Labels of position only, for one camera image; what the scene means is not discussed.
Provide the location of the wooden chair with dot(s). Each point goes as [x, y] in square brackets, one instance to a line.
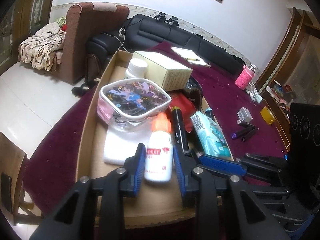
[13, 206]

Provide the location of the white gloves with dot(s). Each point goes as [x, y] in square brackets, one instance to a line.
[253, 93]

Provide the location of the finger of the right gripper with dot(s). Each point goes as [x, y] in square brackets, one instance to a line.
[267, 160]
[218, 165]

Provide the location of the white green medicine box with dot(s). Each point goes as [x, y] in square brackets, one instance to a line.
[167, 73]

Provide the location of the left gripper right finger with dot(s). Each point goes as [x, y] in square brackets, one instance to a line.
[197, 186]

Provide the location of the black marker yellow cap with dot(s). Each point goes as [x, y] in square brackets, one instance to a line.
[179, 129]

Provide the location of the black slippers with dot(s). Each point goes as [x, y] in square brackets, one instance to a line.
[84, 88]

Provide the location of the black leather sofa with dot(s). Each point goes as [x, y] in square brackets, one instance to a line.
[143, 32]

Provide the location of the pink knitted bottle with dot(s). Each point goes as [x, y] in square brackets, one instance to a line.
[245, 76]

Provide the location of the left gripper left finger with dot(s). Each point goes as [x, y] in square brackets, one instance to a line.
[123, 182]

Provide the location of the purple velvet tablecloth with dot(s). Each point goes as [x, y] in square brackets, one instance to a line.
[50, 172]

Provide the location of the floral blanket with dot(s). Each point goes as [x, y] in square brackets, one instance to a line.
[40, 49]

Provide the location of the black marker white cap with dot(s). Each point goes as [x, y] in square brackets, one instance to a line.
[245, 124]

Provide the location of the blue jacket sleeve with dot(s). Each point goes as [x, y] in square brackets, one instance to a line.
[295, 231]

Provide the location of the black silver lipstick tube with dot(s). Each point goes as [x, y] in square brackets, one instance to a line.
[250, 134]

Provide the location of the black gold snack packet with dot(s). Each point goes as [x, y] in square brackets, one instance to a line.
[193, 91]

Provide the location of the black marker blue cap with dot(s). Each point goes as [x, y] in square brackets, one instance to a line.
[209, 113]

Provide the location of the yellow tape roll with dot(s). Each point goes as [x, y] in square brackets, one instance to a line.
[267, 115]

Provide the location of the white cloth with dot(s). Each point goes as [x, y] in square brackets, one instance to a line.
[121, 144]

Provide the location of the notebook with pen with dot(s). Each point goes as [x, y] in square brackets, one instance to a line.
[190, 56]

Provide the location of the black marker purple cap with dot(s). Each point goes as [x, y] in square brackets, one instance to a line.
[241, 133]

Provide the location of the wooden glass door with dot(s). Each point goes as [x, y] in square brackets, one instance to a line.
[21, 20]

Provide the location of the cartoon clear pouch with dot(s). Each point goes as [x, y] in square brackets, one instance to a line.
[128, 103]

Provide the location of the white small bottle orange cap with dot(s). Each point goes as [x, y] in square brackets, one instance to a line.
[159, 151]

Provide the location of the small white box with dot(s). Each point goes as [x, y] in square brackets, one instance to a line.
[244, 115]

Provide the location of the white pill bottle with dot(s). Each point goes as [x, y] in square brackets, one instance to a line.
[136, 69]

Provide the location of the wooden cabinet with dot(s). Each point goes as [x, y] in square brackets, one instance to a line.
[292, 75]

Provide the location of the black clips on sofa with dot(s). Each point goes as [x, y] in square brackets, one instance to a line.
[162, 17]

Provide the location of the red snack packet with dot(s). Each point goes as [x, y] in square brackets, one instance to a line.
[178, 99]

